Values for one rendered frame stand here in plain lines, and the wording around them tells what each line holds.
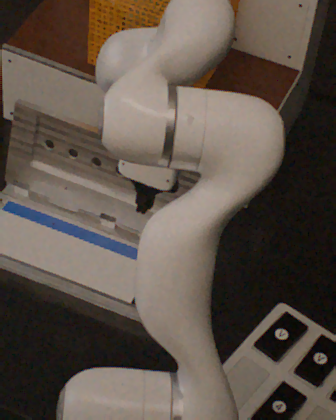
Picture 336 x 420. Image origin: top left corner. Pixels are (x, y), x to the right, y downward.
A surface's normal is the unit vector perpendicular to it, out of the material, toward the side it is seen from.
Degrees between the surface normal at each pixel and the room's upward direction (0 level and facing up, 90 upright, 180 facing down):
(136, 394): 5
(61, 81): 90
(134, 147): 81
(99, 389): 5
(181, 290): 62
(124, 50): 51
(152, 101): 14
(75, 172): 74
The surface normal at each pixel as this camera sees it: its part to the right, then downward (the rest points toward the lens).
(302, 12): -0.40, 0.65
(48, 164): -0.36, 0.43
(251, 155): 0.10, 0.29
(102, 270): 0.08, -0.68
